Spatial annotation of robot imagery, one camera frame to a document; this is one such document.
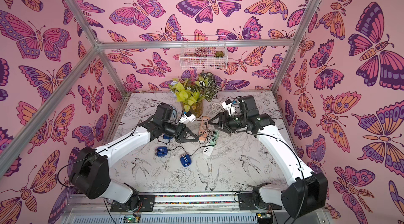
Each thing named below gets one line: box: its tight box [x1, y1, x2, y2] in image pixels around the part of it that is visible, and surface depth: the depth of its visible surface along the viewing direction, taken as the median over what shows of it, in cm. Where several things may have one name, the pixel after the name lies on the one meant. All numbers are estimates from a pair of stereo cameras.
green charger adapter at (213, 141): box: [209, 136, 217, 147], surface depth 88 cm
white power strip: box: [202, 138, 219, 157], surface depth 89 cm
